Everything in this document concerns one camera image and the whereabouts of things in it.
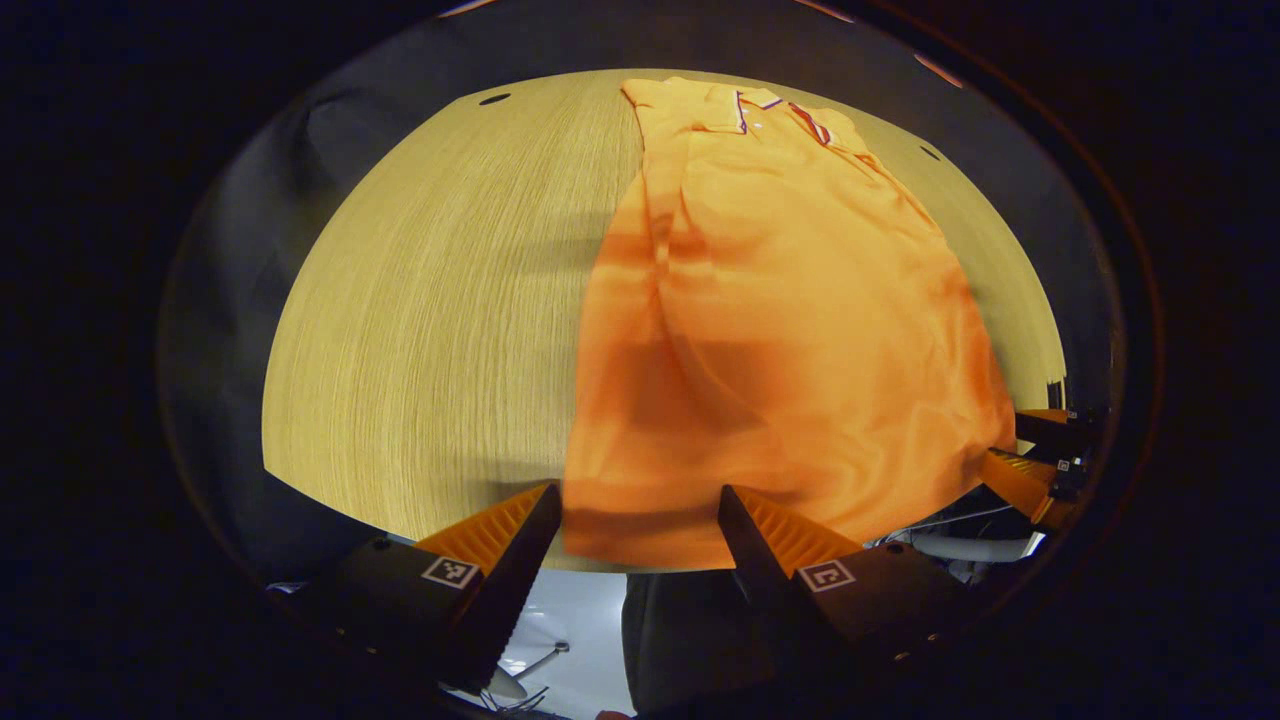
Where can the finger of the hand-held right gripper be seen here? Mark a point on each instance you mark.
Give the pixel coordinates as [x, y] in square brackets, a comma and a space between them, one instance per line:
[1020, 480]
[1050, 432]

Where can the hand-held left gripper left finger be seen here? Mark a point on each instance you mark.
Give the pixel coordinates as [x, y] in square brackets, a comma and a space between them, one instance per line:
[515, 590]

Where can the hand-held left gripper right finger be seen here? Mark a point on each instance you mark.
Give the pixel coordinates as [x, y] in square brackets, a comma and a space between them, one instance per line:
[760, 570]

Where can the orange T-shirt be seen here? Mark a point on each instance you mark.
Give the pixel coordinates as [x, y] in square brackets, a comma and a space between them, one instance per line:
[780, 350]

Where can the grey chair base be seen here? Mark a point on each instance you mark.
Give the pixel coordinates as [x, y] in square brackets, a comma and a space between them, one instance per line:
[540, 660]

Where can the person's grey trousers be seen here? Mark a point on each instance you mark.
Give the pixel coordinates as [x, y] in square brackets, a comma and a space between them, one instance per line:
[690, 640]

